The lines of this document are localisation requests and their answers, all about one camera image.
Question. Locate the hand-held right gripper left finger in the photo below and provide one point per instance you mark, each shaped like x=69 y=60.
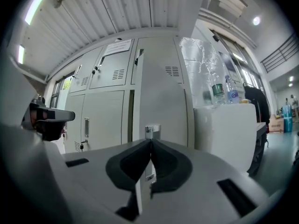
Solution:
x=126 y=171

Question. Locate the grey locker cabinet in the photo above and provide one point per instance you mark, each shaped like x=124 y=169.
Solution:
x=105 y=111

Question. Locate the grey locker door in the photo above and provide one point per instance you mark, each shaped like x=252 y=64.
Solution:
x=161 y=97

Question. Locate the ceiling smoke detector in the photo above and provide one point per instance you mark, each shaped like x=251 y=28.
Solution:
x=57 y=1

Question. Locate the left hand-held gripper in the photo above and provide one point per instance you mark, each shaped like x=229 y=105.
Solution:
x=50 y=130

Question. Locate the cardboard box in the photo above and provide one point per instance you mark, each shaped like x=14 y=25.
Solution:
x=276 y=125

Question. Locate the round ceiling lamp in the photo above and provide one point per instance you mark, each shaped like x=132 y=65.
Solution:
x=256 y=20

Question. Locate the clear plastic wrap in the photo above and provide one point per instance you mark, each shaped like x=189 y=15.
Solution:
x=198 y=62

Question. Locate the metal balcony railing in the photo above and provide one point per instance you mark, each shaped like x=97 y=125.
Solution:
x=280 y=55

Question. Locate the yellow cup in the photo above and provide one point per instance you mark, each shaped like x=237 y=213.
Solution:
x=244 y=101

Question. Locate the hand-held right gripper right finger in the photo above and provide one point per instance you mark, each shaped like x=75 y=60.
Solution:
x=172 y=169

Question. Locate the long ceiling strip light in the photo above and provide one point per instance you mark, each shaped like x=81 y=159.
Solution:
x=21 y=54
x=35 y=7

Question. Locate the blue label plastic bottle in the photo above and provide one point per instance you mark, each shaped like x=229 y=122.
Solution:
x=231 y=93

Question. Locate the green label plastic bottle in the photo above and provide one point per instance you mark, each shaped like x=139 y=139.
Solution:
x=217 y=90

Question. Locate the white paper notice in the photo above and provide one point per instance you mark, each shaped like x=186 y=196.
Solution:
x=116 y=47

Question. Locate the small padlock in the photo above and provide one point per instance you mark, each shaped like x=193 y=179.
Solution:
x=82 y=145
x=94 y=71

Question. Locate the white foam box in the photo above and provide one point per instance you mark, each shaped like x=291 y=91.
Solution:
x=224 y=129

